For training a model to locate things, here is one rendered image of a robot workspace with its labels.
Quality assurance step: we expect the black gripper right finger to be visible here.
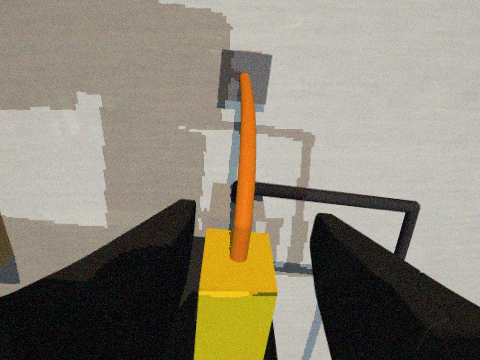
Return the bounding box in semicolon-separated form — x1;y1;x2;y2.
309;213;480;360

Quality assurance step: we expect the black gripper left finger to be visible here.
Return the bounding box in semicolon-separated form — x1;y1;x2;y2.
0;199;196;360

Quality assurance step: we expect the orange cord with yellow and black plug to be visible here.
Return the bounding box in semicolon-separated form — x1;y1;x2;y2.
195;73;279;360

